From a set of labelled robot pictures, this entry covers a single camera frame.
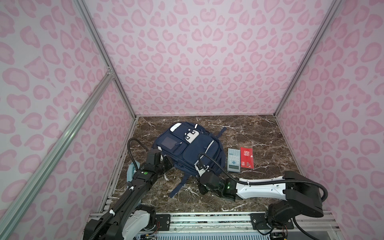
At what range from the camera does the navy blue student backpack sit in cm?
86

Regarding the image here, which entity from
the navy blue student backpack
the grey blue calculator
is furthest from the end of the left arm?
the grey blue calculator

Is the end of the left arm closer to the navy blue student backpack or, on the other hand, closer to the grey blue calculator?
the navy blue student backpack

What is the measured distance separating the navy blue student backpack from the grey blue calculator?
0.03m

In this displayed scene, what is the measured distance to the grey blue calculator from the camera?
921mm
